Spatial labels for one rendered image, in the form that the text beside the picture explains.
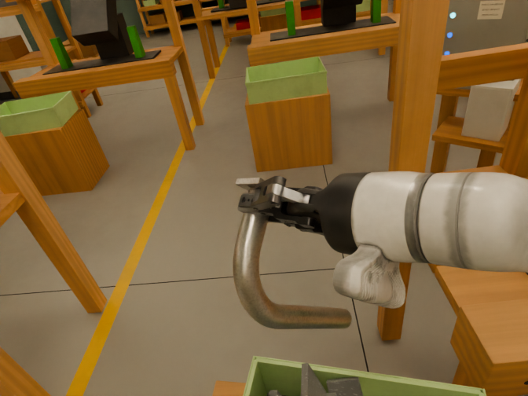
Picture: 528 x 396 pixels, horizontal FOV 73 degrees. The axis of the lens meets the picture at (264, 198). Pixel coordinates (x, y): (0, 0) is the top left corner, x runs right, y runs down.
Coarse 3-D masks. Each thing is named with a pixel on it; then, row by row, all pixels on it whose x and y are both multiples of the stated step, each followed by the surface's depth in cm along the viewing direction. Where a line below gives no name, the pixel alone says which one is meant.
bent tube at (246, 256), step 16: (240, 224) 41; (256, 224) 40; (240, 240) 40; (256, 240) 40; (240, 256) 39; (256, 256) 40; (240, 272) 39; (256, 272) 40; (240, 288) 40; (256, 288) 40; (256, 304) 40; (272, 304) 42; (256, 320) 42; (272, 320) 42; (288, 320) 44; (304, 320) 46; (320, 320) 48; (336, 320) 51
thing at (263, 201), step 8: (280, 176) 32; (264, 184) 34; (280, 184) 31; (264, 192) 33; (256, 200) 35; (264, 200) 32; (272, 200) 31; (280, 200) 32; (256, 208) 36; (264, 208) 35
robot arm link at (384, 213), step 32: (384, 192) 27; (416, 192) 26; (352, 224) 29; (384, 224) 27; (416, 224) 25; (352, 256) 28; (384, 256) 28; (416, 256) 26; (352, 288) 26; (384, 288) 28
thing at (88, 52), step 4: (68, 40) 793; (76, 40) 777; (64, 44) 756; (68, 44) 752; (80, 44) 752; (80, 48) 756; (84, 48) 756; (88, 48) 756; (92, 48) 757; (96, 48) 774; (68, 52) 761; (72, 52) 761; (84, 52) 761; (88, 52) 761; (92, 52) 761; (96, 52) 772; (72, 56) 766; (84, 56) 766; (88, 56) 766; (92, 56) 765; (96, 56) 764
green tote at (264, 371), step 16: (256, 368) 70; (272, 368) 71; (288, 368) 70; (320, 368) 68; (336, 368) 67; (256, 384) 70; (272, 384) 75; (288, 384) 73; (368, 384) 66; (384, 384) 65; (400, 384) 64; (416, 384) 63; (432, 384) 63; (448, 384) 62
